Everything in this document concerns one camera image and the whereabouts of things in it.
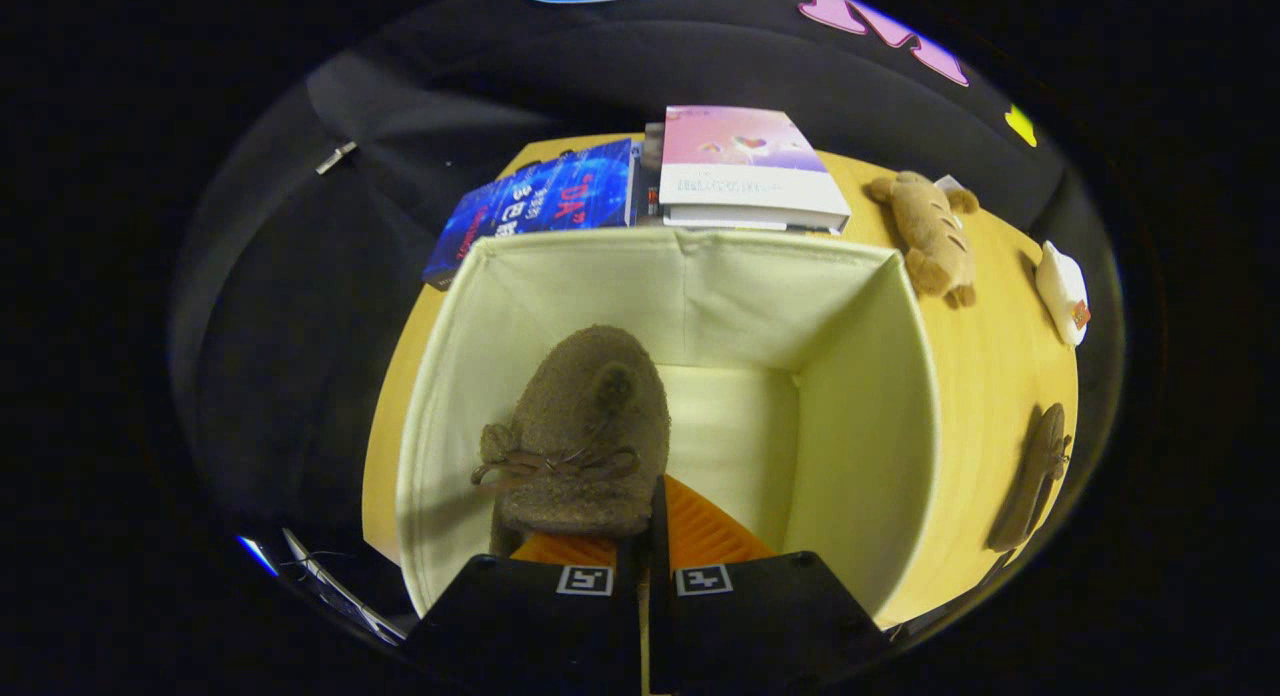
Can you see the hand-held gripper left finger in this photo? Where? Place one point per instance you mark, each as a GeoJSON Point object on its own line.
{"type": "Point", "coordinates": [520, 626]}

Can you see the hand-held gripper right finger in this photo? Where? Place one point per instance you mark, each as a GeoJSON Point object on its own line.
{"type": "Point", "coordinates": [760, 626]}

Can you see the brown fuzzy shoe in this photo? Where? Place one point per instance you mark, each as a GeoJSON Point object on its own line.
{"type": "Point", "coordinates": [590, 426]}
{"type": "Point", "coordinates": [1035, 476]}

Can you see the cream fabric storage box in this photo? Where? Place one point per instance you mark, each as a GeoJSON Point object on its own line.
{"type": "Point", "coordinates": [860, 396]}

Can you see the computer monitor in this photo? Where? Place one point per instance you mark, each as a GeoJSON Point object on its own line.
{"type": "Point", "coordinates": [256, 554]}

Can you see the blue book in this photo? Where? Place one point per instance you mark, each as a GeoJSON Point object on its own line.
{"type": "Point", "coordinates": [550, 201]}

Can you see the beige plush toy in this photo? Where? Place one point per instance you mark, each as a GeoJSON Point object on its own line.
{"type": "Point", "coordinates": [935, 236]}

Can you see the white soft pouch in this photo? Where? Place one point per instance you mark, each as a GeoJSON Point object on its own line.
{"type": "Point", "coordinates": [1062, 291]}

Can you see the pink book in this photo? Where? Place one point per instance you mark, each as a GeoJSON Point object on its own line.
{"type": "Point", "coordinates": [745, 161]}

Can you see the silver clip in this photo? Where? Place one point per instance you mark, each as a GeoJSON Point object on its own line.
{"type": "Point", "coordinates": [336, 157]}

